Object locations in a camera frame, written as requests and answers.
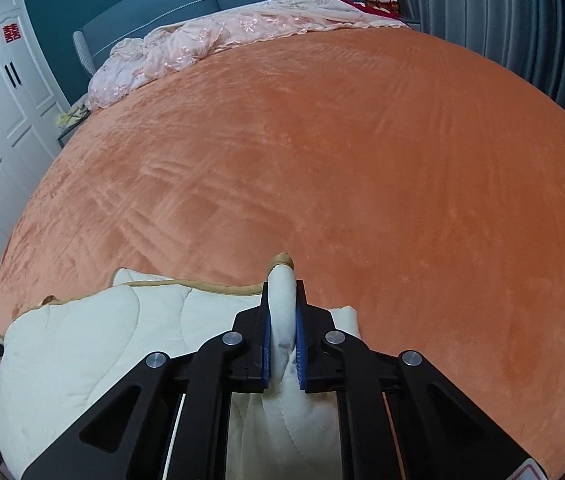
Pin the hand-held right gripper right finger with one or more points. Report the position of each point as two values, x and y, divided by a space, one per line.
301 345

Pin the blue upholstered headboard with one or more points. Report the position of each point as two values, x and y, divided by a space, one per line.
162 5

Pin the cream quilted jacket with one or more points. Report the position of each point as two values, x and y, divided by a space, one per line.
87 360

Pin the yellowish clutter on nightstand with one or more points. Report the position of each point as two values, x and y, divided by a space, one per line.
73 110

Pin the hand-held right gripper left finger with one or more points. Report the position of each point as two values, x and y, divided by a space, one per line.
265 345

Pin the orange plush blanket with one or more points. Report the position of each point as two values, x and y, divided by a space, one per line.
337 160

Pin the dark nightstand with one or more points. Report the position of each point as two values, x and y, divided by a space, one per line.
73 132

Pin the red paper cutout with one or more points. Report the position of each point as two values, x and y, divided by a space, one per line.
11 32

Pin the pink embroidered quilt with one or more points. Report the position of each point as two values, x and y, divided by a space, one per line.
187 40

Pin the grey pleated curtain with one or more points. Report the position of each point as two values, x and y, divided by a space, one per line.
502 25

